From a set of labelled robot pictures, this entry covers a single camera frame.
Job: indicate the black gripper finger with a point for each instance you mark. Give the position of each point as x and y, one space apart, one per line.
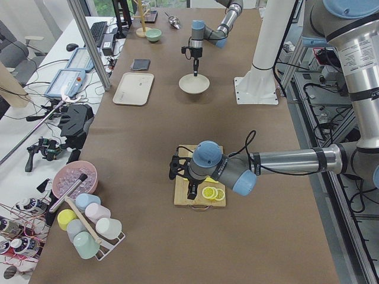
195 66
192 192

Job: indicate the cream round plate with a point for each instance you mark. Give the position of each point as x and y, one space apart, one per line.
194 84

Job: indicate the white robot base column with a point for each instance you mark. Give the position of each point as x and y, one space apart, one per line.
257 86

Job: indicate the cream rectangular tray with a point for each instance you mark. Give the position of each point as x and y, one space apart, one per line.
133 89

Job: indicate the bamboo cutting board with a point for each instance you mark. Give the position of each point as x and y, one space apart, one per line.
181 189

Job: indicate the yellow plastic knife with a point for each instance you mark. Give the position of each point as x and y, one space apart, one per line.
210 180

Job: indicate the front lemon slice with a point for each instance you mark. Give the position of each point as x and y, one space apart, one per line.
209 192

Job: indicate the lemon slice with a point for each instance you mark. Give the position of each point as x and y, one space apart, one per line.
220 195
209 192

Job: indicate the back lemon slice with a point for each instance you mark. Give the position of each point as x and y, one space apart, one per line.
220 195

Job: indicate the metal scoop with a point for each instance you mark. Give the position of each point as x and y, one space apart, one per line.
173 21

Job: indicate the mint green bowl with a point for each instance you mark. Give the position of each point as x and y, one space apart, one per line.
153 35

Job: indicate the grey folded cloth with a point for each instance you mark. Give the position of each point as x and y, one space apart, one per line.
140 64

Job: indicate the wooden mug tree stand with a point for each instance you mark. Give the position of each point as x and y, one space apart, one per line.
141 32

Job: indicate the white cup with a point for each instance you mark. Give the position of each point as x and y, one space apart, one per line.
109 228

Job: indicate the pink cup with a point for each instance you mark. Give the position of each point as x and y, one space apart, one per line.
95 212

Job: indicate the metal rod with black tip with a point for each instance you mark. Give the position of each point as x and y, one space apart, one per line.
71 189

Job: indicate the black keyboard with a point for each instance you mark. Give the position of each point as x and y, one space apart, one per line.
98 30

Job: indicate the blue cup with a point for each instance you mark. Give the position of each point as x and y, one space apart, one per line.
84 199

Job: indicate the white cup rack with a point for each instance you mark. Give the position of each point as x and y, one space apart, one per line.
106 246

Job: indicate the pink bowl of ice cubes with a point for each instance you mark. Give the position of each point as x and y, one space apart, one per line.
70 173

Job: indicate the black device stand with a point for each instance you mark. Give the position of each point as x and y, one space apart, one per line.
74 124

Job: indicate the far teach pendant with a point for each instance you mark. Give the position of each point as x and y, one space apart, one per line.
80 59

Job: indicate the teach pendant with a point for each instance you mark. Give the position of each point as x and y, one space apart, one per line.
80 59
66 82

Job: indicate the grey cup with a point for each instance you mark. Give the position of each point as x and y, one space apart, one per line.
74 228

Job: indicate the mint green cup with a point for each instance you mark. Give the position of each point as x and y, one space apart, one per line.
85 245

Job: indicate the yellow cup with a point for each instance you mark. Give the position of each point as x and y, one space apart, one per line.
64 217

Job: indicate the black computer mouse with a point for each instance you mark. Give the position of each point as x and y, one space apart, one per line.
71 47

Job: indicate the near teach pendant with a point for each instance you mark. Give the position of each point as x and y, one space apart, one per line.
66 82

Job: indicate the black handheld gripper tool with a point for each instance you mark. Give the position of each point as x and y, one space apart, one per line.
49 148

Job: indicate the aluminium frame post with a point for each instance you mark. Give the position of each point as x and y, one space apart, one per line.
81 22

